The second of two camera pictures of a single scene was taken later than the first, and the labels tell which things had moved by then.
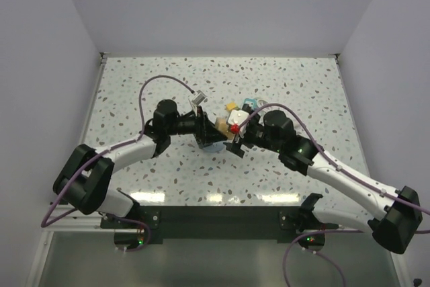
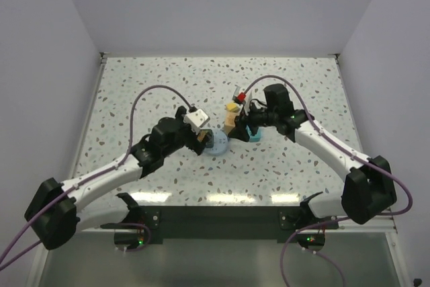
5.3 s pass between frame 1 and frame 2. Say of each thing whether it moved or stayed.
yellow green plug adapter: stayed
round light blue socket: stayed
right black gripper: moved
